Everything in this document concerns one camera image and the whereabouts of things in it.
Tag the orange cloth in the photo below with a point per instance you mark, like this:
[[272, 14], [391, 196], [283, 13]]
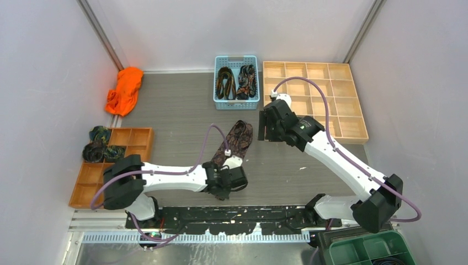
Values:
[[123, 98]]

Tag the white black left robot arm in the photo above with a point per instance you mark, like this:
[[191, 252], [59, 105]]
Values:
[[127, 182]]

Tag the perforated aluminium rail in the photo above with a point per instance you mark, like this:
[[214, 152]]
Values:
[[255, 237]]

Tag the green patterned rolled tie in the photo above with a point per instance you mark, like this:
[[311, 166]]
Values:
[[113, 153]]

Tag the orange striped dark tie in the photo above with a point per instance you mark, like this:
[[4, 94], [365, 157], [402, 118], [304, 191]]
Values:
[[225, 84]]

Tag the red floral dark tie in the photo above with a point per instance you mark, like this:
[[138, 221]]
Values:
[[247, 85]]

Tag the light blue plastic basket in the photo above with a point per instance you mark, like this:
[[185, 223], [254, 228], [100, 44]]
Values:
[[235, 63]]

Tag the brown paisley patterned tie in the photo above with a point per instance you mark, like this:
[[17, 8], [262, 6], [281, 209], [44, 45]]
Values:
[[239, 139]]

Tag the blue yellow rolled tie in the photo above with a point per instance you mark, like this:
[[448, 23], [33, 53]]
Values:
[[100, 133]]

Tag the dark brown rolled tie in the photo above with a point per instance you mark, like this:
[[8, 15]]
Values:
[[94, 152]]

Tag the green plastic bin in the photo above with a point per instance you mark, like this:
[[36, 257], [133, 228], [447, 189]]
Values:
[[387, 247]]

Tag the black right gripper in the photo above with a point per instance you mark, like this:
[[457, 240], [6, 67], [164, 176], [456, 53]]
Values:
[[265, 123]]

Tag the orange wooden compartment tray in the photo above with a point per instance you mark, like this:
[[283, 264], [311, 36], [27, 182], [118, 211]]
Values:
[[138, 141]]

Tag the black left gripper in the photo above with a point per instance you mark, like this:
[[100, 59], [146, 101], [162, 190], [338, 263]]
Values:
[[224, 194]]

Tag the dark framed box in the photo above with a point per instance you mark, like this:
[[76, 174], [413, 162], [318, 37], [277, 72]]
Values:
[[323, 239]]

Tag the light wooden compartment tray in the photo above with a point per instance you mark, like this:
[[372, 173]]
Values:
[[317, 89]]

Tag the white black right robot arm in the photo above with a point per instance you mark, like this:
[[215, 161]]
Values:
[[375, 198]]

